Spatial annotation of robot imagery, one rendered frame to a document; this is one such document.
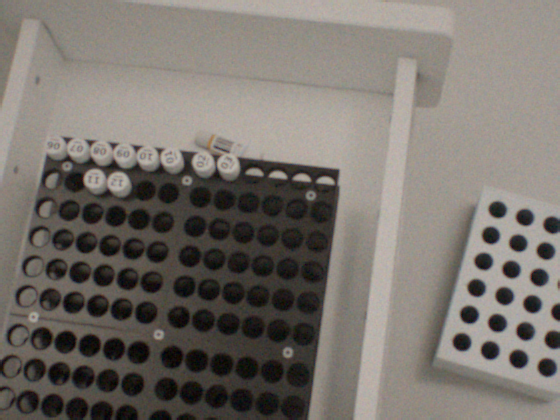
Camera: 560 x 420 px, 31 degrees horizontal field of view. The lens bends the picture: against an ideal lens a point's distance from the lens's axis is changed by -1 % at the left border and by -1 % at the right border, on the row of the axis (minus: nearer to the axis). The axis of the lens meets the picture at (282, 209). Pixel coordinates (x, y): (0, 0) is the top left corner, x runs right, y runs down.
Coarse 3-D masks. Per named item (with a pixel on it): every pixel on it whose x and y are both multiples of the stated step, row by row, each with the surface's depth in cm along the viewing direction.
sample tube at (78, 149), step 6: (78, 138) 59; (72, 144) 59; (78, 144) 59; (84, 144) 59; (72, 150) 59; (78, 150) 59; (84, 150) 59; (72, 156) 59; (78, 156) 59; (84, 156) 59; (90, 156) 60; (78, 162) 60; (84, 162) 60
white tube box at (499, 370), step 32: (480, 224) 68; (512, 224) 68; (544, 224) 70; (480, 256) 69; (512, 256) 67; (544, 256) 70; (480, 288) 69; (512, 288) 67; (544, 288) 67; (448, 320) 66; (480, 320) 66; (512, 320) 66; (544, 320) 66; (448, 352) 66; (480, 352) 66; (512, 352) 67; (544, 352) 65; (512, 384) 66; (544, 384) 65
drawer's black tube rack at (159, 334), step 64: (64, 192) 60; (192, 192) 59; (256, 192) 59; (64, 256) 58; (128, 256) 62; (192, 256) 61; (256, 256) 58; (320, 256) 58; (64, 320) 57; (128, 320) 57; (192, 320) 57; (256, 320) 60; (320, 320) 59; (0, 384) 56; (64, 384) 56; (128, 384) 59; (192, 384) 59; (256, 384) 56
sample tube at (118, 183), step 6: (114, 174) 59; (120, 174) 59; (108, 180) 58; (114, 180) 58; (120, 180) 58; (126, 180) 58; (108, 186) 58; (114, 186) 58; (120, 186) 58; (126, 186) 58; (114, 192) 59; (120, 192) 59; (126, 192) 59
